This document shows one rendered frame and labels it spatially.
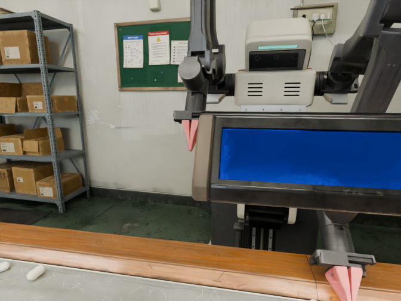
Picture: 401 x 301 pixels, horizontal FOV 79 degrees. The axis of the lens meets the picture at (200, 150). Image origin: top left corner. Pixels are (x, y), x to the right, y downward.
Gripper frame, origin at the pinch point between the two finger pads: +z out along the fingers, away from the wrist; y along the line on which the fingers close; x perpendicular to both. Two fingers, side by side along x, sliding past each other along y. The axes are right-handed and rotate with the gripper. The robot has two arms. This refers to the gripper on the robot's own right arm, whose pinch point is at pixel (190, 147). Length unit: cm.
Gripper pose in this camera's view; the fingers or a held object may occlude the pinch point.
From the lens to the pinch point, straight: 64.1
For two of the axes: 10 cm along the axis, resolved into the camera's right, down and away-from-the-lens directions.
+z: -1.1, 9.6, -2.4
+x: 2.1, 2.6, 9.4
